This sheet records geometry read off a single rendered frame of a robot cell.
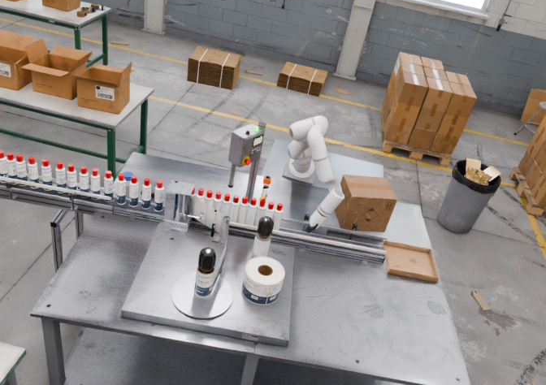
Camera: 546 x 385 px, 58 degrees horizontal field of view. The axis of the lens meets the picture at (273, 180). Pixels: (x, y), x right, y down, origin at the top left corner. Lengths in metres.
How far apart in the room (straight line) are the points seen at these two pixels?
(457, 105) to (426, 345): 3.71
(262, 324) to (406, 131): 4.00
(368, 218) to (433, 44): 5.19
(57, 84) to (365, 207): 2.70
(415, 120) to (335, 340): 3.85
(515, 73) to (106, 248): 6.86
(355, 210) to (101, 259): 1.52
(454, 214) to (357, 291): 2.37
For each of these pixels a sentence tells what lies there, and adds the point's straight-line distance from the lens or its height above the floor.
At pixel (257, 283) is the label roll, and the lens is 2.46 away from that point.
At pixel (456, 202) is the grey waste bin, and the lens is 4.99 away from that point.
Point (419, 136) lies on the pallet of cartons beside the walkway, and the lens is 6.08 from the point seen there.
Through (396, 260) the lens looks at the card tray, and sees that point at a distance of 3.15.
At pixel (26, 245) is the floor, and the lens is 4.19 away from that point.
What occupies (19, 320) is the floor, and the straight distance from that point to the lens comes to 3.69.
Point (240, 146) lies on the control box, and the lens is 2.69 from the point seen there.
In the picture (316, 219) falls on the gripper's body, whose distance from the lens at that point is 2.86.
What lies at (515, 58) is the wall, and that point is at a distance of 8.34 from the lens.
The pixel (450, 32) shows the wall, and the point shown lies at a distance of 8.04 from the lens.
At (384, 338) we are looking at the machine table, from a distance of 2.69.
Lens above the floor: 2.76
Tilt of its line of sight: 33 degrees down
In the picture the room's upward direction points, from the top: 12 degrees clockwise
